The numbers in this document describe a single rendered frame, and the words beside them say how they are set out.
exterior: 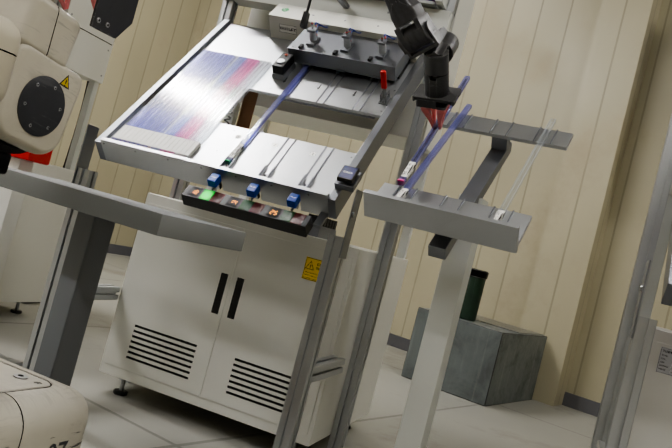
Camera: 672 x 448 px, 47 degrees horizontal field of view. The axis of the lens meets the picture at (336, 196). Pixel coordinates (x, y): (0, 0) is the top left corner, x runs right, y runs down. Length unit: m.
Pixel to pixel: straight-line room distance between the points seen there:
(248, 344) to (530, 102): 3.43
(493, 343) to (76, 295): 2.72
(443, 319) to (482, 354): 2.22
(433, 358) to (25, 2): 1.14
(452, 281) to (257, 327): 0.66
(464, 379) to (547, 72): 2.21
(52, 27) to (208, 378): 1.23
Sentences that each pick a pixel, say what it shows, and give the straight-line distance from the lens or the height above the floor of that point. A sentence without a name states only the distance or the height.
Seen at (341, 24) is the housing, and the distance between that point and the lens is 2.40.
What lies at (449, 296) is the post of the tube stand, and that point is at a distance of 1.83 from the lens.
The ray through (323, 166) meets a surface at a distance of 1.96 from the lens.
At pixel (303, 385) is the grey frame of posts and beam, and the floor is 0.28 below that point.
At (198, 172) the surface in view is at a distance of 2.00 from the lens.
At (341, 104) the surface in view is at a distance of 2.18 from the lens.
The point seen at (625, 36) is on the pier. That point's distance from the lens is 5.04.
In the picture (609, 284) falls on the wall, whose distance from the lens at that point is 4.93.
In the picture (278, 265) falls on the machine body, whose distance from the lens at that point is 2.21.
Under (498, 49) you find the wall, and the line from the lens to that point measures 5.48.
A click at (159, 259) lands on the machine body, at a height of 0.43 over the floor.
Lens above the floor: 0.64
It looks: 3 degrees up
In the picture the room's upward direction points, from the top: 15 degrees clockwise
